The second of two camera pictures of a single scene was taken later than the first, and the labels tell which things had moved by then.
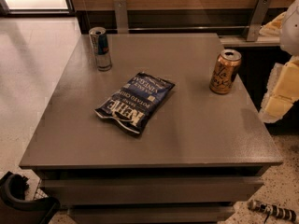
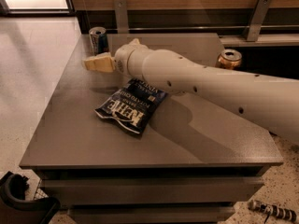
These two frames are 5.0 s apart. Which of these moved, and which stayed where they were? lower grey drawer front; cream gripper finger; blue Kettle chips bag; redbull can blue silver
Moved: cream gripper finger
Stayed: lower grey drawer front; blue Kettle chips bag; redbull can blue silver
